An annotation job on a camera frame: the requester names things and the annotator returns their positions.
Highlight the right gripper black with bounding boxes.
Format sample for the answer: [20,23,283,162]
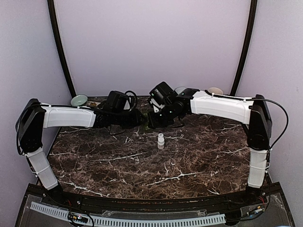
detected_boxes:
[147,104,176,130]

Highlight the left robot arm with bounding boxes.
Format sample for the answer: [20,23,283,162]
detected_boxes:
[15,91,147,206]

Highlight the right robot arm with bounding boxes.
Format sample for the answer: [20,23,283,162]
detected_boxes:
[148,81,272,205]

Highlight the white pill bottle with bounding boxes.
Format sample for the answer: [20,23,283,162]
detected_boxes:
[157,137,165,149]

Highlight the pale green bowl right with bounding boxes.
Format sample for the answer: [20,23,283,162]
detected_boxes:
[174,87,186,94]

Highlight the pale green bowl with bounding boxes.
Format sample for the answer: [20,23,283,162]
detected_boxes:
[174,87,186,94]
[71,95,88,106]

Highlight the cream floral mug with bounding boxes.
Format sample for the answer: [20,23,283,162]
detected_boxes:
[208,87,223,95]

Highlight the floral square plate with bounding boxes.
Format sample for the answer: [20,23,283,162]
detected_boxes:
[85,101,100,106]

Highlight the pale green bowl left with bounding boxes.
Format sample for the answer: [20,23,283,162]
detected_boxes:
[71,95,88,106]

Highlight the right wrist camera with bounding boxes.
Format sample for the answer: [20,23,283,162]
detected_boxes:
[148,94,167,113]

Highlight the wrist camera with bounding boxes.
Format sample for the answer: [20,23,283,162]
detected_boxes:
[125,90,138,112]
[148,94,167,113]

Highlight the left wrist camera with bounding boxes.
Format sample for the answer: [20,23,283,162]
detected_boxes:
[125,90,138,112]

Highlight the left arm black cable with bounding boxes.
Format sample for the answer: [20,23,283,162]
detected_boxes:
[107,91,143,137]

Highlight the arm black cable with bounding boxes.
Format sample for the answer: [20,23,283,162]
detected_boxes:
[107,91,143,137]
[253,98,289,152]

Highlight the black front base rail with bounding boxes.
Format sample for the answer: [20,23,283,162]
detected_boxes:
[26,183,281,213]

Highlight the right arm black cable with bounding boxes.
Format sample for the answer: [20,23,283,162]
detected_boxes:
[253,98,289,152]

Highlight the white slotted cable duct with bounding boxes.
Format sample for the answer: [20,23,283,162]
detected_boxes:
[29,202,226,227]

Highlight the right black frame post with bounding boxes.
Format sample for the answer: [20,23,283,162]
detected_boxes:
[230,0,258,96]

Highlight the black frame post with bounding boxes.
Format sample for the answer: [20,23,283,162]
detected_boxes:
[47,0,76,97]
[230,0,258,96]

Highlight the left black frame post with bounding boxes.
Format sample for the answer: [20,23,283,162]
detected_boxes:
[47,0,76,97]

